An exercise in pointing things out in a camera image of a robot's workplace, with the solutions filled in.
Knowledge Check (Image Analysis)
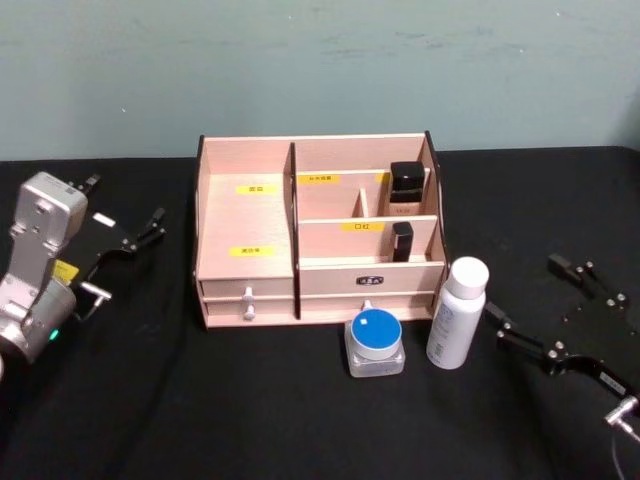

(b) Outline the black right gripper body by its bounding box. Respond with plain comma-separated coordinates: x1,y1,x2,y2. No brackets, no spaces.
542,298,640,401

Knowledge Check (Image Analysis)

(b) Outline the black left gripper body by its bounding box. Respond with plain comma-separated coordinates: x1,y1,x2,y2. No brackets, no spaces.
52,210,139,297

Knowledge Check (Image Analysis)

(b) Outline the white spray bottle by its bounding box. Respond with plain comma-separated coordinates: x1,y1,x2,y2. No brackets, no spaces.
425,256,491,372

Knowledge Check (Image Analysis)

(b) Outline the narrow wooden drawer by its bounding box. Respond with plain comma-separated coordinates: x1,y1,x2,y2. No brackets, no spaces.
198,276,296,302
199,298,297,327

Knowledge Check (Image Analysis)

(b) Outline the pale wooden desk organizer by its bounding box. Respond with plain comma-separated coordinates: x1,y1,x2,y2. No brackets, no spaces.
192,130,454,332

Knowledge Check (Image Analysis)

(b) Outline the clear jar with blue lid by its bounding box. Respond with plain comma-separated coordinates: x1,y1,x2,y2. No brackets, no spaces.
343,308,407,380

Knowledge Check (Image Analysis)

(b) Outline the black lipstick tube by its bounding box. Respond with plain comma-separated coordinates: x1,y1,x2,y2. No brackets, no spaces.
391,222,415,264

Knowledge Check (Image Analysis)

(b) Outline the wide wooden drawer with badge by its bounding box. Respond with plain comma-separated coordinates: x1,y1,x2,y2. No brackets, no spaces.
298,263,446,297

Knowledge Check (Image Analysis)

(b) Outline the wide wooden drawer with knob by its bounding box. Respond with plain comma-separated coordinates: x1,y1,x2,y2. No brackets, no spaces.
298,293,435,322

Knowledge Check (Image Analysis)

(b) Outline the black-capped square cosmetic bottle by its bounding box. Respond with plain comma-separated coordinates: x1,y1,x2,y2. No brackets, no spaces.
388,160,427,218

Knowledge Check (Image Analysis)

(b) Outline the black table cloth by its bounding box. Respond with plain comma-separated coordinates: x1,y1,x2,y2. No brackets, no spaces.
0,144,640,480

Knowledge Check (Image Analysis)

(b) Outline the right gripper cable silver plug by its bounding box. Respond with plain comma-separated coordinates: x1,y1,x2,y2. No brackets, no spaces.
602,393,640,480

